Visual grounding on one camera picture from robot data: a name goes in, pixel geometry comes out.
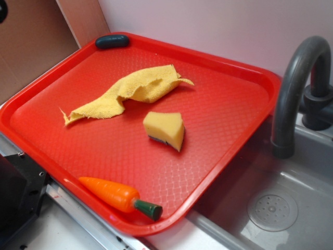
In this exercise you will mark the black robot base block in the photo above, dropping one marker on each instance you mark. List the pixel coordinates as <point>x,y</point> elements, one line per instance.
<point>23,184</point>

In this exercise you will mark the yellow green sponge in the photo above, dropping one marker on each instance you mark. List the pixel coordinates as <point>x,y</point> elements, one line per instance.
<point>167,128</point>

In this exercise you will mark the red plastic tray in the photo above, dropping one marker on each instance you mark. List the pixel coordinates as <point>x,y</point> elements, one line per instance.
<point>227,103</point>

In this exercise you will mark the yellow cloth rag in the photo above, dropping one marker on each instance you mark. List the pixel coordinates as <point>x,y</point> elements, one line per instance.
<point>145,85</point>

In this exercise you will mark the orange toy carrot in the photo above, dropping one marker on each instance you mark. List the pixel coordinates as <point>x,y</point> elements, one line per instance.
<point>121,197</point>

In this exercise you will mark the dark grey oval knob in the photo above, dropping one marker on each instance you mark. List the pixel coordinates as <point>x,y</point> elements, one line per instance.
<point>112,41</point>

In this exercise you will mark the grey plastic sink basin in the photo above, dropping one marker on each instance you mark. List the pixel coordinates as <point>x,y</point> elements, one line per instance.
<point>262,202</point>

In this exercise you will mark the grey curved faucet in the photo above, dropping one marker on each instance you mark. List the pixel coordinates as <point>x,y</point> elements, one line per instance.
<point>306,90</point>

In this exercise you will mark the brown cardboard box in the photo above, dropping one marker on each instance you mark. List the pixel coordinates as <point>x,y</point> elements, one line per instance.
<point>36,35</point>

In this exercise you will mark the aluminium frame rail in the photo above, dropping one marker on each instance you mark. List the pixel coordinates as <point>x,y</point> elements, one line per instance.
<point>65,223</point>

